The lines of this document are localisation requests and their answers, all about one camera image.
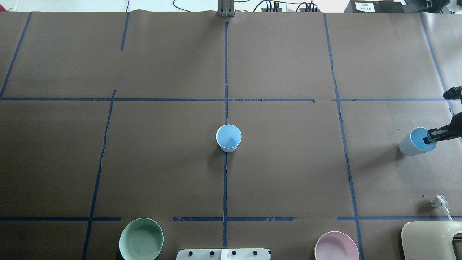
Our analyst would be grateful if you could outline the green bowl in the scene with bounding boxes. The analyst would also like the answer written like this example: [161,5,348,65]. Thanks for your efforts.
[119,218,164,260]

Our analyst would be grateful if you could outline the pink bowl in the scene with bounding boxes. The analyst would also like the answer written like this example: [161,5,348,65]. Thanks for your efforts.
[314,231,360,260]

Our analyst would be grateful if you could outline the light blue cup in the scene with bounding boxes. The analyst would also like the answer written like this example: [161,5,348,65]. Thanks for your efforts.
[398,127,437,156]
[215,125,242,153]

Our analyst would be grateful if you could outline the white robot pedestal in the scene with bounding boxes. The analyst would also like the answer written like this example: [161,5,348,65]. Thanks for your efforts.
[176,248,272,260]

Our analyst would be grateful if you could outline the black box with label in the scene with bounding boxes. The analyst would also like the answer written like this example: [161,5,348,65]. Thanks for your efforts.
[344,0,404,13]

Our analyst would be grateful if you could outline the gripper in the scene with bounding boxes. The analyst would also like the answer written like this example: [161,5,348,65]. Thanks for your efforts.
[423,112,462,145]

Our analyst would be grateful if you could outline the cream toaster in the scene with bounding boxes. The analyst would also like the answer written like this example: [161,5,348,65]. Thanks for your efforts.
[401,221,462,260]

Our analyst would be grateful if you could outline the white toaster power cable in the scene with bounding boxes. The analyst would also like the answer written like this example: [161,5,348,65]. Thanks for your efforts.
[431,195,454,222]

